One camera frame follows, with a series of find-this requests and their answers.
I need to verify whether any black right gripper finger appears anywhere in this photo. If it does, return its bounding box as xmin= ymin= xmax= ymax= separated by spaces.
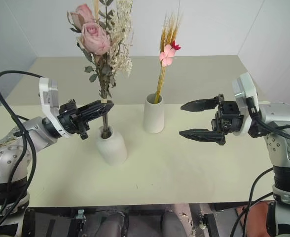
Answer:
xmin=180 ymin=96 xmax=220 ymax=113
xmin=179 ymin=128 xmax=227 ymax=147

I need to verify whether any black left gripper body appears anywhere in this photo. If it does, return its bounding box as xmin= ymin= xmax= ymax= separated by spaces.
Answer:
xmin=57 ymin=98 xmax=90 ymax=141

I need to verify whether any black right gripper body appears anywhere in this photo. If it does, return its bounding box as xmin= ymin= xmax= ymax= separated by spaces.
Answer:
xmin=211 ymin=93 xmax=245 ymax=135

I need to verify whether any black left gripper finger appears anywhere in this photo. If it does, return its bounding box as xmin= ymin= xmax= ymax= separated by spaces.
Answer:
xmin=76 ymin=99 xmax=104 ymax=113
xmin=81 ymin=102 xmax=115 ymax=124

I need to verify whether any pink rose dried bouquet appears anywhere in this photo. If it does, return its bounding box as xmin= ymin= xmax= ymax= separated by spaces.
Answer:
xmin=66 ymin=0 xmax=135 ymax=138

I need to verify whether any golden wheat bouquet pink flower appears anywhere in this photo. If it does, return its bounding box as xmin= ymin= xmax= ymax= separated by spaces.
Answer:
xmin=155 ymin=4 xmax=185 ymax=105

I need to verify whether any rounded white bottle vase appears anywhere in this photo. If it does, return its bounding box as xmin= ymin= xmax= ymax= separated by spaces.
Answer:
xmin=96 ymin=125 xmax=129 ymax=166

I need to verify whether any cylindrical white vase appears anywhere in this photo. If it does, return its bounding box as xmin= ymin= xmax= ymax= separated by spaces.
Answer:
xmin=143 ymin=93 xmax=166 ymax=135

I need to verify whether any dark grey rounded shape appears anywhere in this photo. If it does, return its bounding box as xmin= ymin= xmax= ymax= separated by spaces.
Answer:
xmin=160 ymin=211 xmax=188 ymax=237
xmin=95 ymin=209 xmax=129 ymax=237

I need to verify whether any reddish brown object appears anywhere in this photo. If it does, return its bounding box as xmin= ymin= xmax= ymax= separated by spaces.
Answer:
xmin=234 ymin=200 xmax=269 ymax=237

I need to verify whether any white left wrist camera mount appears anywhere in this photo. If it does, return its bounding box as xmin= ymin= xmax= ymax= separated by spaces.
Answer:
xmin=37 ymin=77 xmax=73 ymax=139

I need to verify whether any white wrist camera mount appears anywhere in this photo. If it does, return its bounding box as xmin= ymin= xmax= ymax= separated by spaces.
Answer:
xmin=37 ymin=77 xmax=73 ymax=139
xmin=231 ymin=72 xmax=259 ymax=137

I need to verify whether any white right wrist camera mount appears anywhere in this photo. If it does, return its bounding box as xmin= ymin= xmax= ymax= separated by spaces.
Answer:
xmin=231 ymin=72 xmax=259 ymax=137

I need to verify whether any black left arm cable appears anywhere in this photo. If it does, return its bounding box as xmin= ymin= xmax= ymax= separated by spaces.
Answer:
xmin=0 ymin=71 xmax=43 ymax=224

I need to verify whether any black table frame bar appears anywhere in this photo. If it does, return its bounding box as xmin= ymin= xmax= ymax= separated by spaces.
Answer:
xmin=28 ymin=202 xmax=250 ymax=217

